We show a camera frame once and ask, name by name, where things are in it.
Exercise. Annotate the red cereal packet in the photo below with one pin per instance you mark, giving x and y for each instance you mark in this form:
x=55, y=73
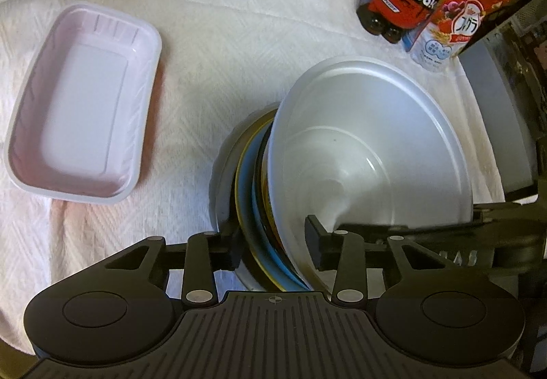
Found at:
x=444, y=33

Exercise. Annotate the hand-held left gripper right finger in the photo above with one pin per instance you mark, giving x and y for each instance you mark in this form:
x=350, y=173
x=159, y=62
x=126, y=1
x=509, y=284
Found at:
x=316, y=242

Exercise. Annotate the blue bowl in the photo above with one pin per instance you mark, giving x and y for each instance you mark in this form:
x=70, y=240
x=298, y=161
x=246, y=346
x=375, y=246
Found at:
x=282, y=268

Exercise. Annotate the large white plastic bowl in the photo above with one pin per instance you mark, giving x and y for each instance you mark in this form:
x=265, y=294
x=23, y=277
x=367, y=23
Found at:
x=363, y=127

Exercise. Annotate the white plastic tray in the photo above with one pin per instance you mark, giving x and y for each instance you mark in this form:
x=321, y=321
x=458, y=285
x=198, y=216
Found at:
x=85, y=105

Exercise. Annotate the white textured blanket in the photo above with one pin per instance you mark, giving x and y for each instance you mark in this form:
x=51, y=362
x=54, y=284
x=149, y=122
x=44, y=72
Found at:
x=213, y=41

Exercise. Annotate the white bowl with yellow rim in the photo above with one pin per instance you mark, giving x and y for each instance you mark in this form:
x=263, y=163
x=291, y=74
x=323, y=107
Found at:
x=263, y=272

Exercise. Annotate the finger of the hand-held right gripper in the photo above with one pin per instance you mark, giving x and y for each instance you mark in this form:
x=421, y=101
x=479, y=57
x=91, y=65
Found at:
x=406, y=231

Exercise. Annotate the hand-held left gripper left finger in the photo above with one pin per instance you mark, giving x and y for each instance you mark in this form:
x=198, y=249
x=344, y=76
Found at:
x=238, y=248

